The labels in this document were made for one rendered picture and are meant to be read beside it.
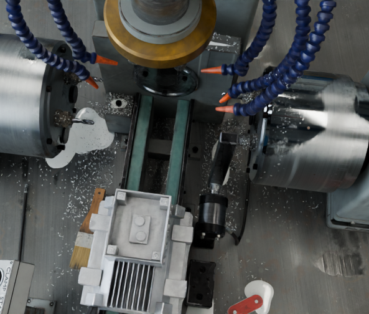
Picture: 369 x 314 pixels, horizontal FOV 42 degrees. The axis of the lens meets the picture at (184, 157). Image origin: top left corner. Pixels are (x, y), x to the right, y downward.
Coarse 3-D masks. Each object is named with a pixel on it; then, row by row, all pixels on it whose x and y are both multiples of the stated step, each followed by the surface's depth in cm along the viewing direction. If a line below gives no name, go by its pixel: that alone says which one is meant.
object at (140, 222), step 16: (128, 192) 86; (144, 192) 86; (128, 208) 88; (144, 208) 88; (160, 208) 88; (112, 224) 85; (128, 224) 87; (144, 224) 86; (160, 224) 87; (112, 240) 86; (128, 240) 86; (144, 240) 85; (160, 240) 86; (112, 256) 82; (128, 256) 85; (144, 256) 85; (160, 256) 82
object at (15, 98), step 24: (0, 48) 94; (24, 48) 94; (48, 48) 95; (0, 72) 91; (24, 72) 92; (48, 72) 92; (72, 72) 102; (0, 96) 91; (24, 96) 91; (48, 96) 94; (72, 96) 109; (0, 120) 93; (24, 120) 92; (48, 120) 95; (0, 144) 97; (24, 144) 96; (48, 144) 97
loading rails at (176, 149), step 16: (144, 96) 118; (144, 112) 117; (176, 112) 117; (192, 112) 116; (144, 128) 115; (176, 128) 115; (128, 144) 113; (144, 144) 114; (160, 144) 122; (176, 144) 114; (192, 144) 125; (128, 160) 111; (144, 160) 116; (176, 160) 113; (128, 176) 111; (144, 176) 121; (176, 176) 111; (176, 192) 110; (192, 208) 119
